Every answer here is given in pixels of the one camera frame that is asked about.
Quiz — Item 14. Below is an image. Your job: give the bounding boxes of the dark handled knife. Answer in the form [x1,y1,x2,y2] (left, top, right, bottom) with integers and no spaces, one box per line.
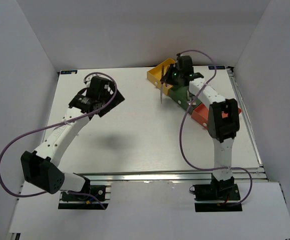
[160,65,164,104]

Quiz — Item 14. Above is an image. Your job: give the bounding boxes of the dark handled fork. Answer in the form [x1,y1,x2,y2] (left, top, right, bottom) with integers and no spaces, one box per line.
[188,96,196,107]

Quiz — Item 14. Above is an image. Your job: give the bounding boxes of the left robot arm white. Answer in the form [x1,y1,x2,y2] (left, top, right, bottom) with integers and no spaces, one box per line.
[21,75,124,200]

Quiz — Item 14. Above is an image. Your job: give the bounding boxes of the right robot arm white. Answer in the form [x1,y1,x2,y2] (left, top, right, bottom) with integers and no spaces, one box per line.
[160,53,240,200]

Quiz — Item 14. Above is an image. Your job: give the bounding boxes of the green container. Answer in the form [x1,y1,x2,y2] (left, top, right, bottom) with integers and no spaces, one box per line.
[168,86,202,114]

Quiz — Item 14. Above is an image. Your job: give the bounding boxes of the yellow container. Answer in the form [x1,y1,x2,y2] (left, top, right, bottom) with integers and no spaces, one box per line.
[146,58,176,89]

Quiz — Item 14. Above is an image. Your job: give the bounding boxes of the right blue table label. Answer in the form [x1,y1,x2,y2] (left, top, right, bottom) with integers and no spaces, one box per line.
[208,65,226,70]

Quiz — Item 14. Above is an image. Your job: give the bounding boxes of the blue table label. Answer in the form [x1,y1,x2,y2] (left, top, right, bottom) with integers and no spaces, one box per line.
[208,65,226,70]
[60,70,78,75]

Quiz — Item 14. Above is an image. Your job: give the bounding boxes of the left blue table label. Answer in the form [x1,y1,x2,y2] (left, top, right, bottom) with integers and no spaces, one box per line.
[60,70,78,75]

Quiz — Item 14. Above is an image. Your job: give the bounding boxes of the orange container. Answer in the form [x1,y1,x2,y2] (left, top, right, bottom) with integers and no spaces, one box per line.
[191,103,240,131]

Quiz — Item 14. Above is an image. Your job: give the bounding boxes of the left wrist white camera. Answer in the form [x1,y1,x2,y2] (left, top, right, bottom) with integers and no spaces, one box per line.
[83,75,93,85]

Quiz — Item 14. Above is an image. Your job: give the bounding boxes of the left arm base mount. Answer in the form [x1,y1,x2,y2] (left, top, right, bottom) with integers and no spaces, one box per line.
[58,183,111,210]

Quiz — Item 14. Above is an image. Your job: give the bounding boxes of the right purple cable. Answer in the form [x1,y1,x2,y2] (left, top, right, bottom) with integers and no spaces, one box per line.
[176,49,253,207]

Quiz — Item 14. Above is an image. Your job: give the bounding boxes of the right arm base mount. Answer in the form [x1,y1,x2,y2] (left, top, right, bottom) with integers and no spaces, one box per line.
[189,184,242,213]

